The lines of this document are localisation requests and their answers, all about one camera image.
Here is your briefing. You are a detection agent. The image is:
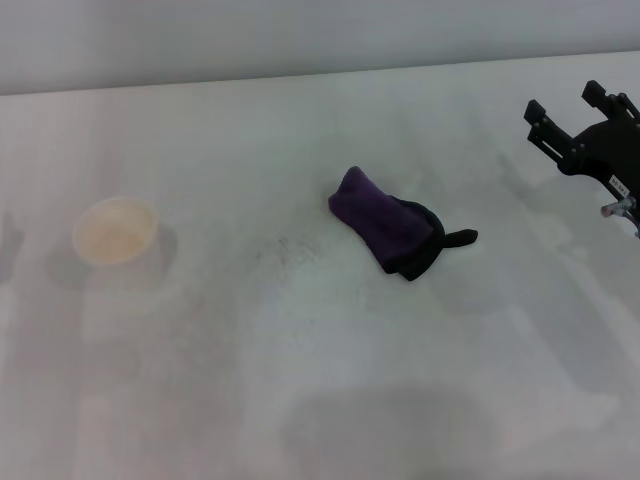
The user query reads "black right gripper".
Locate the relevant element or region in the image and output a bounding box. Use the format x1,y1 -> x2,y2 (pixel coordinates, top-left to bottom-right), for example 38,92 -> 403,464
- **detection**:
523,79 -> 640,201

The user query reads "white paper cup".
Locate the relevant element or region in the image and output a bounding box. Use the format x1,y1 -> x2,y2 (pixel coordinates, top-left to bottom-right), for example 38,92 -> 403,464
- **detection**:
72,196 -> 161,292

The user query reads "purple rag with black trim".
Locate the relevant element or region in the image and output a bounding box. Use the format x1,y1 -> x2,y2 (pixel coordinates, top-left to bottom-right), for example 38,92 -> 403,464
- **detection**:
327,166 -> 479,282

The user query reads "clear cable plug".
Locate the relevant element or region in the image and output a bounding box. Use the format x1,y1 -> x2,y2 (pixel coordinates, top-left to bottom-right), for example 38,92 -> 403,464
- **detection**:
599,196 -> 637,220

